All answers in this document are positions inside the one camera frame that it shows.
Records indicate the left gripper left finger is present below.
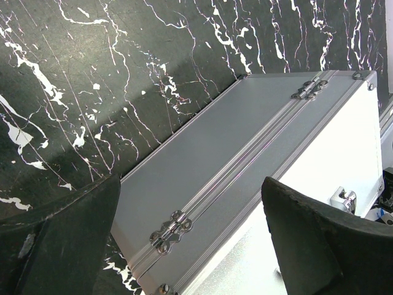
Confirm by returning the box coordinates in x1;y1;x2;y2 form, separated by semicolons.
1;175;120;294

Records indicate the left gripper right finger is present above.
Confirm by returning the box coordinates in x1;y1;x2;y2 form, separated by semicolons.
261;177;392;294

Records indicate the silver metal medicine case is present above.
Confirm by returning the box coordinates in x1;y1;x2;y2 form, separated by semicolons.
111;70;384;294

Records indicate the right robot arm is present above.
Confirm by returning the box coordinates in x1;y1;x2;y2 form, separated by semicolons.
370;167;392;226

